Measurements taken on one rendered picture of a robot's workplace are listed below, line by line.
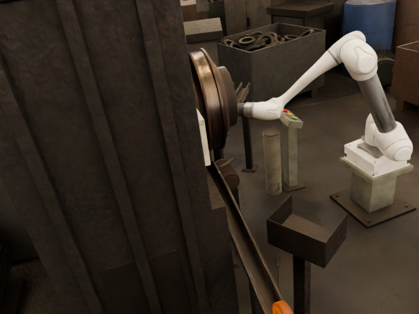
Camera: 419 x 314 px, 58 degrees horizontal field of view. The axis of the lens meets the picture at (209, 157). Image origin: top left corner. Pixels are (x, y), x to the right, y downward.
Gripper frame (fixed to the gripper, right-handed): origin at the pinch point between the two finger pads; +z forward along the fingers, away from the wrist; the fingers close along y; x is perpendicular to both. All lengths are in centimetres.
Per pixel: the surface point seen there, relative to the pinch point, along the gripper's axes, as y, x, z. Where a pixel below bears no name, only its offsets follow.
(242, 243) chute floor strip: -87, -22, -42
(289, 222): -68, -22, -59
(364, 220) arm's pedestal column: 11, -79, -97
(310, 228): -69, -22, -68
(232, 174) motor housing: -22.2, -32.6, -18.0
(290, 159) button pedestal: 42, -58, -42
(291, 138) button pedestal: 43, -41, -42
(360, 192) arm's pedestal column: 26, -68, -93
